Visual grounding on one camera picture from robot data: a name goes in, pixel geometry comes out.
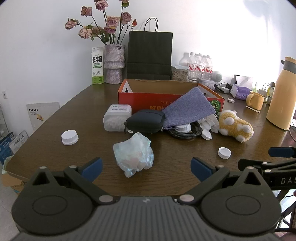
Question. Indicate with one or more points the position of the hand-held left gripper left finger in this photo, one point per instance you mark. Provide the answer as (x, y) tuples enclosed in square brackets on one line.
[(93, 168)]

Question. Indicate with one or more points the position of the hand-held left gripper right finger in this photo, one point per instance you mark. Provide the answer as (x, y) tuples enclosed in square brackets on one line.
[(202, 168)]

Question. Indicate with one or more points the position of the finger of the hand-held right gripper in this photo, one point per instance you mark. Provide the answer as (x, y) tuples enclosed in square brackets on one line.
[(254, 164), (282, 152)]

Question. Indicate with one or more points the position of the yellow white plush toy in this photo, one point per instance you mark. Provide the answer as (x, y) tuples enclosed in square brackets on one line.
[(233, 128)]

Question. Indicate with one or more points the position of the clear plastic bag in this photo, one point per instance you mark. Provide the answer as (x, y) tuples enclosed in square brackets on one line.
[(134, 153)]

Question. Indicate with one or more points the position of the white ribbed bottle cap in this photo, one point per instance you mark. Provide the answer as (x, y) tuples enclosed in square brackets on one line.
[(69, 138), (183, 128)]

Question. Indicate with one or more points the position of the clear cotton swab box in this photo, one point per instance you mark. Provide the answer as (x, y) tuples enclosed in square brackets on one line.
[(115, 120)]

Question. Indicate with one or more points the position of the black zip pouch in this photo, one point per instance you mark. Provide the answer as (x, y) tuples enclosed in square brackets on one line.
[(144, 121)]

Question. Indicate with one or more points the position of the red cardboard box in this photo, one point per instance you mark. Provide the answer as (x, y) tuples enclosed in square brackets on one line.
[(148, 99)]

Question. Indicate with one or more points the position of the dark wooden desktop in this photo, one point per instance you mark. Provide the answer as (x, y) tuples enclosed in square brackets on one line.
[(92, 143)]

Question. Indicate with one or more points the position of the small smooth white cap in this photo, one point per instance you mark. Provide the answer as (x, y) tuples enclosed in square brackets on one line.
[(224, 153)]

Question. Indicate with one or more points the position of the crumpled white tissue pieces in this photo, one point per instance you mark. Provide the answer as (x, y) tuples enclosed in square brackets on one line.
[(208, 129)]

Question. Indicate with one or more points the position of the wooden stir stick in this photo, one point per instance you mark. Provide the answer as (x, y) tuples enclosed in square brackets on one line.
[(253, 109)]

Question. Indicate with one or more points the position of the yellow thermos jug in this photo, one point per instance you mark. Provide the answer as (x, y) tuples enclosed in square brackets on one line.
[(282, 99)]

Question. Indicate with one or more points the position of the yellow mug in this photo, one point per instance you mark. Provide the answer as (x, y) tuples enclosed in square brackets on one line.
[(256, 100)]

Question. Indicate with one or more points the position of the green yellow snack packet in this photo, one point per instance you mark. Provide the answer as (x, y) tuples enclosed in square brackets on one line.
[(271, 92)]

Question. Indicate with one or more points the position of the small dropper bottle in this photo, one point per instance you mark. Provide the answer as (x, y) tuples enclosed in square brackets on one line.
[(255, 88)]

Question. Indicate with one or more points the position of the purple tissue pack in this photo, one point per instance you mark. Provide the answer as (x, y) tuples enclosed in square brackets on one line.
[(241, 93)]

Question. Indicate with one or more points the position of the white sign board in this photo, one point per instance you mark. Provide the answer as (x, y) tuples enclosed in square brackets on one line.
[(41, 115)]

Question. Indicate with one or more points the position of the white printed box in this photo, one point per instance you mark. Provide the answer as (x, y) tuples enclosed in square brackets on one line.
[(19, 142)]

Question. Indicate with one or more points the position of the white power adapter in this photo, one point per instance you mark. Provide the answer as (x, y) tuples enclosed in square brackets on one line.
[(223, 88)]

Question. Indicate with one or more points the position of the brown cardboard box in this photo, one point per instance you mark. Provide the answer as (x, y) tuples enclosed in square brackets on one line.
[(11, 180)]

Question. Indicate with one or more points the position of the black phone stand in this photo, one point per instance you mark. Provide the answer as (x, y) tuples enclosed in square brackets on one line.
[(235, 79)]

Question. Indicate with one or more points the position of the blue printed box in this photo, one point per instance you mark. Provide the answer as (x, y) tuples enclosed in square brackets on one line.
[(5, 148)]

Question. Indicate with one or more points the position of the clear drinking glass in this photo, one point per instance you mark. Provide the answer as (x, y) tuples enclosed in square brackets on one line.
[(194, 77)]

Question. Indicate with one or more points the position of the white round device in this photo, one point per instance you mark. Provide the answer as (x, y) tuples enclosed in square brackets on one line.
[(217, 76)]

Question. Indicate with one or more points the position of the clear jar of seeds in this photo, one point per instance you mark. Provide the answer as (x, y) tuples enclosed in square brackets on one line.
[(179, 74)]

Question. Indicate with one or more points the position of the red label water bottle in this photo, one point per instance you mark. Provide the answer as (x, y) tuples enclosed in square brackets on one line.
[(198, 63), (208, 65), (192, 62), (203, 64)]

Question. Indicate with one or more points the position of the green white milk carton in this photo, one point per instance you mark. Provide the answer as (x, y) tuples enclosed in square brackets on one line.
[(97, 64)]

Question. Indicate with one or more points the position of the clear plastic bottle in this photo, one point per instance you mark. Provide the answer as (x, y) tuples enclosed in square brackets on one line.
[(185, 60)]

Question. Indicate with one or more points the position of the purple textured vase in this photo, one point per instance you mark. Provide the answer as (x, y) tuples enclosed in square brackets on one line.
[(113, 60)]

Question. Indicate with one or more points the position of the dark green paper bag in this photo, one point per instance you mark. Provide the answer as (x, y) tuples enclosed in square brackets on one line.
[(150, 55)]

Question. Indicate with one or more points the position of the dried pink rose bouquet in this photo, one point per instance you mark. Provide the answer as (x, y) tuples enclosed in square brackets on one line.
[(112, 22)]

